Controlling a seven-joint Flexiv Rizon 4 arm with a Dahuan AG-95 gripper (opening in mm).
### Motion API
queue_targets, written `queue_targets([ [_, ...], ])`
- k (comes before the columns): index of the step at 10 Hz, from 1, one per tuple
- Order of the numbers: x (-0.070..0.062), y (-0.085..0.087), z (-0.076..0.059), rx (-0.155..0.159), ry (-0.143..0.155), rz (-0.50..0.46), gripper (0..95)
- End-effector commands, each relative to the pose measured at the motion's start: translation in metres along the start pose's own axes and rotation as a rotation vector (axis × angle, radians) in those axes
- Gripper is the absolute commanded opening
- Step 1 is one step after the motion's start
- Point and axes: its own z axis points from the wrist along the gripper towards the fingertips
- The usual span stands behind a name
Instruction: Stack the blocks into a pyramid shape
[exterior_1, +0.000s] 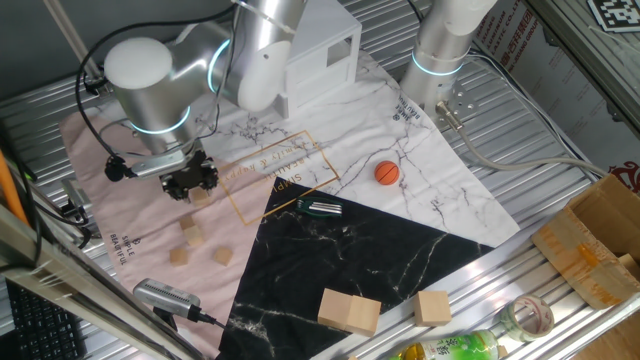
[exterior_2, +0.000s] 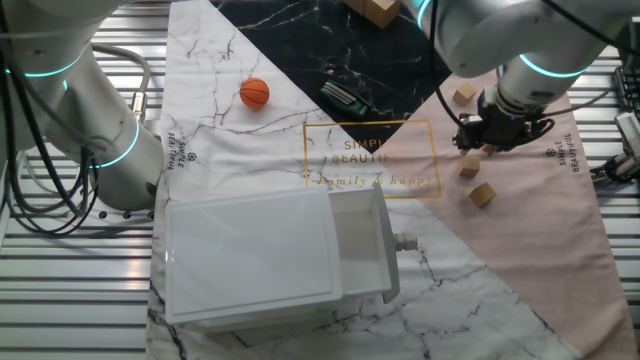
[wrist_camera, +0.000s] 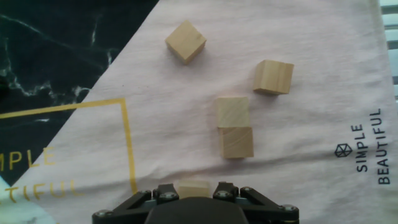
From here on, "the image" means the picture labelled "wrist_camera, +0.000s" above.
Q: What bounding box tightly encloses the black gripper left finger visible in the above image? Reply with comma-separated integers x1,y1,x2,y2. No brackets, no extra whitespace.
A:
92,183,180,224

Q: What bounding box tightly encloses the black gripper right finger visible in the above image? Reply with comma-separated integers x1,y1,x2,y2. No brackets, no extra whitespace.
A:
213,182,300,224

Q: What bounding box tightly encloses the marble and pink tablecloth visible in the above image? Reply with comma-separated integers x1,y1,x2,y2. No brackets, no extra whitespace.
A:
0,0,398,224

